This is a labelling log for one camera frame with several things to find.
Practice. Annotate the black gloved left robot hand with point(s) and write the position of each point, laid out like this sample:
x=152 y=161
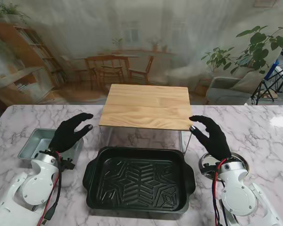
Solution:
x=66 y=136

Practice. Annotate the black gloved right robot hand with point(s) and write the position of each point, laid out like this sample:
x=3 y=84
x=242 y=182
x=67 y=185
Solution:
x=215 y=141

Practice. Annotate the kidney-shaped steel dish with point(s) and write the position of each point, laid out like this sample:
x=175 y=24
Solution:
x=208 y=161

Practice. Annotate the silver rectangular baking tin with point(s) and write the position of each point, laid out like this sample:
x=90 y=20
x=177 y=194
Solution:
x=37 y=143

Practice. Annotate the large black patterned baking tray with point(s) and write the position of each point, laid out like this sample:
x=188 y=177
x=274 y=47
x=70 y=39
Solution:
x=139 y=181

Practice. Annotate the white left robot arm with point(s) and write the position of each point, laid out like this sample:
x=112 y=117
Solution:
x=30 y=188

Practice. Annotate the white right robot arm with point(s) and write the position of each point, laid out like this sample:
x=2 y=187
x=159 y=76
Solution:
x=238 y=195

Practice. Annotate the wooden shelf with metal legs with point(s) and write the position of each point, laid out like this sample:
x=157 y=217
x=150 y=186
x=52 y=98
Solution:
x=146 y=108

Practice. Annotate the black tripod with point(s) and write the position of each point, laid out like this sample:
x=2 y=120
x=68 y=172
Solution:
x=272 y=82

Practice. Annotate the blue panel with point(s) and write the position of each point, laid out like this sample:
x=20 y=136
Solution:
x=272 y=69

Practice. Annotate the printed room scene backdrop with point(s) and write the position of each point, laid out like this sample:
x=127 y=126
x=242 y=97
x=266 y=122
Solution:
x=132 y=35

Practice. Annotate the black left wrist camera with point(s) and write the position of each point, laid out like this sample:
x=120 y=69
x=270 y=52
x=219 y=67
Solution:
x=67 y=164

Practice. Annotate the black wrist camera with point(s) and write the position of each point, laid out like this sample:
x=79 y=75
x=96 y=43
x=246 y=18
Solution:
x=207 y=169
x=67 y=164

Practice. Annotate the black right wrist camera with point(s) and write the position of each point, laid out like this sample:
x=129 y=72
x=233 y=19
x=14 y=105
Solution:
x=207 y=169

